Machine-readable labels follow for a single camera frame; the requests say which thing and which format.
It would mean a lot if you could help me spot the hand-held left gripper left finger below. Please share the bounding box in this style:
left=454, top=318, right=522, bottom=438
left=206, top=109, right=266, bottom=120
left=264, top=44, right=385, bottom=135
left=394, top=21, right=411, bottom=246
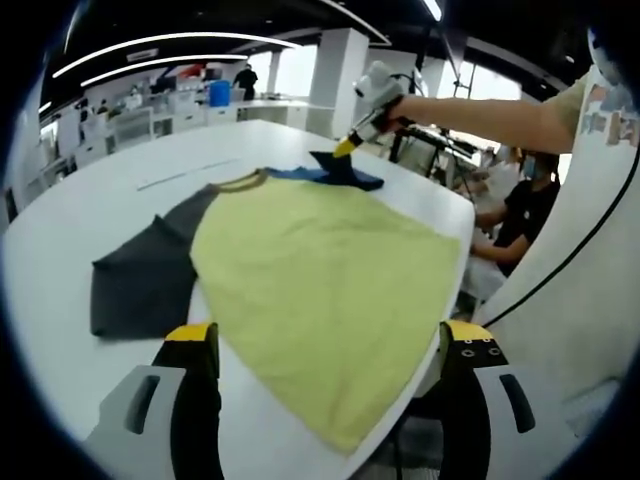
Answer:
left=82, top=322, right=225, bottom=480

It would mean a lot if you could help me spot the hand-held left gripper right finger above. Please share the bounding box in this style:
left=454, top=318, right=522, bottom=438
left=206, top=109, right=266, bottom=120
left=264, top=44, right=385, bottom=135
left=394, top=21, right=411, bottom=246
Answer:
left=432, top=319, right=590, bottom=480

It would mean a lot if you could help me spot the yellow blue grey garment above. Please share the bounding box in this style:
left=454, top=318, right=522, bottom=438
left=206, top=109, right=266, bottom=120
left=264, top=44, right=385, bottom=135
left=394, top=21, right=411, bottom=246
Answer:
left=89, top=167, right=464, bottom=456

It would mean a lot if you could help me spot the person's right hand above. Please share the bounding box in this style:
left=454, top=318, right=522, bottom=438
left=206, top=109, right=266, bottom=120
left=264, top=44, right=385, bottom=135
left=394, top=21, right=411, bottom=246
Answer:
left=383, top=95, right=427, bottom=133

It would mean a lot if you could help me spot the white square pillar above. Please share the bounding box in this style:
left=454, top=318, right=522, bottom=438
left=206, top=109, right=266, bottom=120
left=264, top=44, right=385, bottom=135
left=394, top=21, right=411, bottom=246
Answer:
left=307, top=27, right=372, bottom=141

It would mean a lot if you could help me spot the white long counter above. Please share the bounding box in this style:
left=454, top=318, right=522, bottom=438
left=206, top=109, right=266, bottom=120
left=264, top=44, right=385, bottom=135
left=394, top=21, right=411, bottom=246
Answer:
left=234, top=97, right=311, bottom=124

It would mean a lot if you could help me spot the person's white printed shirt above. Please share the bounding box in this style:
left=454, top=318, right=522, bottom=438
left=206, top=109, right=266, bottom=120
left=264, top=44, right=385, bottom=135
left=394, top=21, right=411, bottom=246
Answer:
left=472, top=64, right=640, bottom=441

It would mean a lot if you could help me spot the blue bin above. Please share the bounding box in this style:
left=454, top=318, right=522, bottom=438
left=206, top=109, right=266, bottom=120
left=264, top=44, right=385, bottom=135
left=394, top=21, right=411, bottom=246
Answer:
left=208, top=79, right=233, bottom=108

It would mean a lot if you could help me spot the curved ceiling light strip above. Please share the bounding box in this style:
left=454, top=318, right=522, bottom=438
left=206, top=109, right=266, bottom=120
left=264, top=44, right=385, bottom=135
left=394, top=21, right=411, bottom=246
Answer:
left=52, top=32, right=297, bottom=79
left=79, top=53, right=249, bottom=88

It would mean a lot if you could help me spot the row of white lab cabinets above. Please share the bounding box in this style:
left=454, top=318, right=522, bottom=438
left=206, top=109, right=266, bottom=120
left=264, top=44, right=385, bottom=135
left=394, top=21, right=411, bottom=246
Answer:
left=39, top=84, right=239, bottom=174

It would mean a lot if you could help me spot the black camera stand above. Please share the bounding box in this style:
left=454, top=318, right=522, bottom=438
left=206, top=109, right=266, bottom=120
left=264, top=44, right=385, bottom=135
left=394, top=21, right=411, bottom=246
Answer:
left=389, top=29, right=477, bottom=177

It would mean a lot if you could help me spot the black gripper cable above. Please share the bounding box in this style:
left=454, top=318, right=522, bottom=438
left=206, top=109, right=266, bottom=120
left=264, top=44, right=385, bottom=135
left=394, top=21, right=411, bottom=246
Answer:
left=482, top=144, right=640, bottom=328

